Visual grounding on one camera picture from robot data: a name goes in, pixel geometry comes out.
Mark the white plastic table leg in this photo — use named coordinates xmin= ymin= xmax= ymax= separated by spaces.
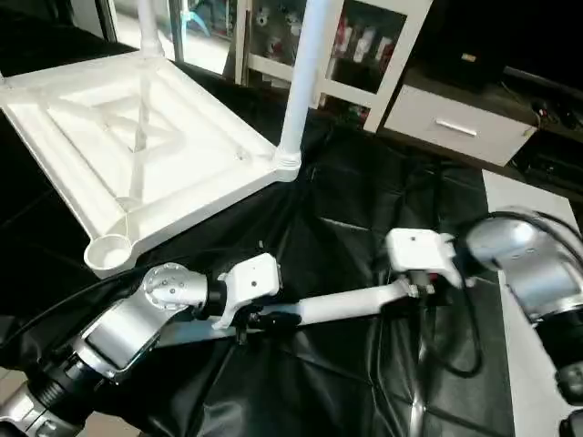
xmin=153 ymin=276 xmax=422 ymax=352
xmin=274 ymin=0 xmax=334 ymax=180
xmin=136 ymin=0 xmax=166 ymax=59

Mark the black work mat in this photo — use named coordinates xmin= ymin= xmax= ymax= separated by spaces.
xmin=0 ymin=23 xmax=516 ymax=437

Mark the white drawer unit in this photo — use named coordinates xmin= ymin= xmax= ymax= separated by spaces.
xmin=382 ymin=82 xmax=539 ymax=168

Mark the white plastic table top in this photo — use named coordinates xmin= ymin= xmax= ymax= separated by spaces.
xmin=0 ymin=50 xmax=302 ymax=279

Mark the white glass-door cabinet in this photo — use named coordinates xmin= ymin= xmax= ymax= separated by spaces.
xmin=234 ymin=0 xmax=435 ymax=134

